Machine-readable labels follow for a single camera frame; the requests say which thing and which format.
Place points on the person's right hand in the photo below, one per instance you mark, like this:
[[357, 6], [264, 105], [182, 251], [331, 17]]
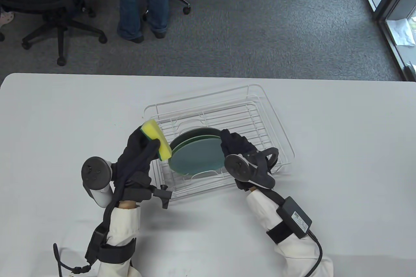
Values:
[[237, 145]]

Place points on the person's left hand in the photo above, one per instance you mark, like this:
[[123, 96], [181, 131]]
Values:
[[136, 160]]

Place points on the yellow green sponge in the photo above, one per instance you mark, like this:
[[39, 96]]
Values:
[[157, 140]]

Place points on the grey plate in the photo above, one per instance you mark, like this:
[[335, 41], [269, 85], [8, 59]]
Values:
[[201, 131]]

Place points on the teal plate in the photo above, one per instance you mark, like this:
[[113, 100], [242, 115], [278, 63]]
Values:
[[198, 157]]

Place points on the light green plate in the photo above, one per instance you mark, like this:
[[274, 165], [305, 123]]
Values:
[[191, 139]]

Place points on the black right forearm power box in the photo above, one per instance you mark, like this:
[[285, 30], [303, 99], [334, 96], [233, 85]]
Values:
[[295, 217]]

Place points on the black left forearm sensor box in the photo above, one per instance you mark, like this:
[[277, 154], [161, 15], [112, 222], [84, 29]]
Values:
[[96, 241]]

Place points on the person's right forearm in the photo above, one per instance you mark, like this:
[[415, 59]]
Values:
[[292, 247]]

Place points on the person's left forearm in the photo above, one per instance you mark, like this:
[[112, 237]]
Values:
[[125, 228]]

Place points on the black white right controller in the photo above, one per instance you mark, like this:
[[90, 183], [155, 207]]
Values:
[[253, 166]]

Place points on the black white controller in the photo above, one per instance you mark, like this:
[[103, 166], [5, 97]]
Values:
[[96, 173], [253, 166]]

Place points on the black white left controller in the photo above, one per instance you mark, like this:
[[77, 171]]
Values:
[[96, 173]]

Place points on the white paper sheet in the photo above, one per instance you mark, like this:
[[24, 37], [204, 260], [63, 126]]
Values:
[[403, 31]]

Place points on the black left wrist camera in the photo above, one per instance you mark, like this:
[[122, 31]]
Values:
[[156, 194]]

